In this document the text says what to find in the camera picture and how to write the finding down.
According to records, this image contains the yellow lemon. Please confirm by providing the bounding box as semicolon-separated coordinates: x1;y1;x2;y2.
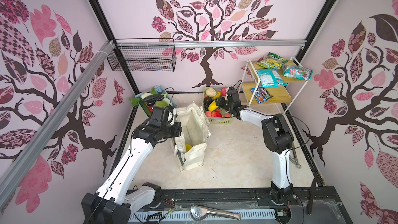
186;144;192;152

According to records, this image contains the cream canvas grocery bag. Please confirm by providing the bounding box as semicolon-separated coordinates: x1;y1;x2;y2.
172;102;211;172

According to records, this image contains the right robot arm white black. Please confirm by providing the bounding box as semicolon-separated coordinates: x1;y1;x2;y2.
216;87;294;205

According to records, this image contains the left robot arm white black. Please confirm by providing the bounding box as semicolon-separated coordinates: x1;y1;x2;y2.
81;106;182;224

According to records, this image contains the M&M candy bag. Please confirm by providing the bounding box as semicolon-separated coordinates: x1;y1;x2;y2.
251;87;273;104

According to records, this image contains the yellow green snack bag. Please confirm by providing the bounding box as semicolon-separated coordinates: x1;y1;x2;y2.
258;52;288;71

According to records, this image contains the white teal red snack bag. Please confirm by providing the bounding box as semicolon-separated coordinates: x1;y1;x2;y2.
282;65;313;81

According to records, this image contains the green cabbage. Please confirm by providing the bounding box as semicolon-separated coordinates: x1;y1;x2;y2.
154;99;169;107

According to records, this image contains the pink dragon fruit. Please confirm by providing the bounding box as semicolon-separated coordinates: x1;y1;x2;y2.
221;87;228;96

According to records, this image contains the dark purple eggplant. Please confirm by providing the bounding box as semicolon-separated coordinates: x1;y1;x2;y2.
143;94;164;106

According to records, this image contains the green plastic fruit basket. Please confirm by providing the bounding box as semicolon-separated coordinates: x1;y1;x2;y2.
202;87;232;124

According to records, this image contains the beige cauliflower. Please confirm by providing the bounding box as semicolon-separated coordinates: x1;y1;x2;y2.
205;88;217;97

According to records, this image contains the blue plastic vegetable basket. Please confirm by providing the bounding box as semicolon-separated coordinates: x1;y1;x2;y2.
130;85;177;117

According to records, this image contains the green lettuce leaf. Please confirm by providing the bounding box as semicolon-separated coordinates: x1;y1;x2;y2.
129;97;142;107

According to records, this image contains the white wire wooden shelf rack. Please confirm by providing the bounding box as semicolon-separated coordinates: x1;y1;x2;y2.
238;60;308;113

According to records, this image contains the black wire wall basket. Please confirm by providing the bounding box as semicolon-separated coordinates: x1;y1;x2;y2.
107;37;177;72

